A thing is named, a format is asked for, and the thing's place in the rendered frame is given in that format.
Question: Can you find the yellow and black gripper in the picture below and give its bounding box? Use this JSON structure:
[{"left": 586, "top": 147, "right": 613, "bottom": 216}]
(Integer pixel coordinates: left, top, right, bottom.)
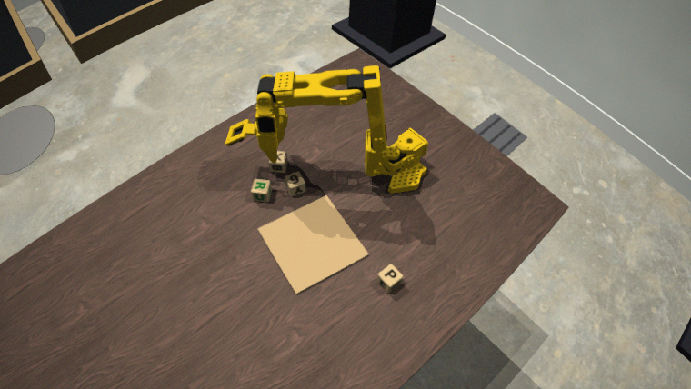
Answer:
[{"left": 225, "top": 108, "right": 288, "bottom": 163}]

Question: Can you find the beige flat mat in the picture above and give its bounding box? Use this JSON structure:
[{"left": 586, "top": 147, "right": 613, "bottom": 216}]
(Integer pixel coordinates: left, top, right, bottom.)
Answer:
[{"left": 258, "top": 195, "right": 369, "bottom": 294}]

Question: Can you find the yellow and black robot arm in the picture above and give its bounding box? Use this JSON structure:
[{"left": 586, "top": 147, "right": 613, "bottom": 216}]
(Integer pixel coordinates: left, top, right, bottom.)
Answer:
[{"left": 255, "top": 65, "right": 427, "bottom": 194}]

